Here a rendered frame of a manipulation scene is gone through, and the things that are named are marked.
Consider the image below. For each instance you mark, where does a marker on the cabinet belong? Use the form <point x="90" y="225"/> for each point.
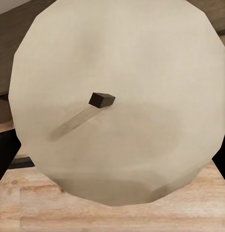
<point x="15" y="24"/>

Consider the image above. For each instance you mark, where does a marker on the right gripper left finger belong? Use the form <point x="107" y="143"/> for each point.
<point x="9" y="147"/>

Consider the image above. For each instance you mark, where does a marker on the pillar candle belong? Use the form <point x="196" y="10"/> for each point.
<point x="120" y="101"/>

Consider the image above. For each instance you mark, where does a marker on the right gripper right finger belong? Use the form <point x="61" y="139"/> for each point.
<point x="219" y="159"/>

